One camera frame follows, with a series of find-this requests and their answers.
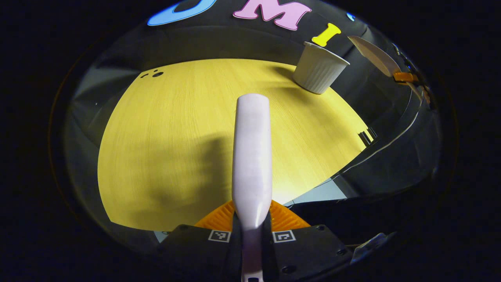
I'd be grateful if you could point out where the yellow wooden desktop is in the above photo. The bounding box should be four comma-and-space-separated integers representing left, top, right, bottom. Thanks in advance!
97, 59, 378, 231

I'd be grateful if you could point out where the black metal desk bracket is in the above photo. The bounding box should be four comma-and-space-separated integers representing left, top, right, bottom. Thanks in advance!
358, 127, 378, 146

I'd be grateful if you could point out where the white plastic dustpan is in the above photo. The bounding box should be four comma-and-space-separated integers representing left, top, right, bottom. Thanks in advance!
348, 35, 424, 101

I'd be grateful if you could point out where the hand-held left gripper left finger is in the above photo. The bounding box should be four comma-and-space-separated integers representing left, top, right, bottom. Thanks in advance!
157, 201, 241, 282

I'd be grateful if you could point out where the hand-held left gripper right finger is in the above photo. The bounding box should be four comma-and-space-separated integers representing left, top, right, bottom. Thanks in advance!
263, 200, 349, 282

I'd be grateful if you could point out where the black backdrop cloth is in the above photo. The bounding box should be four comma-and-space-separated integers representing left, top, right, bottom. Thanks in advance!
63, 0, 445, 204

